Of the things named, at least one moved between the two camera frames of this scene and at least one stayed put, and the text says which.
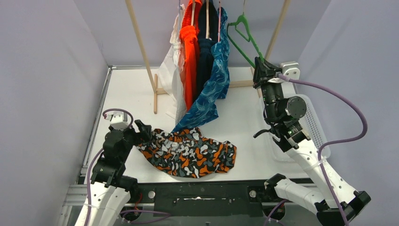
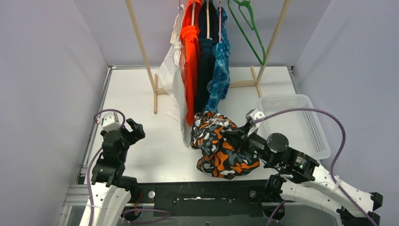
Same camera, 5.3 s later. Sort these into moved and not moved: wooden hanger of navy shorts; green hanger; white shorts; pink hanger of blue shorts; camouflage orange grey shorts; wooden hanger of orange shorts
Moved: camouflage orange grey shorts; green hanger
Not moved: pink hanger of blue shorts; white shorts; wooden hanger of navy shorts; wooden hanger of orange shorts
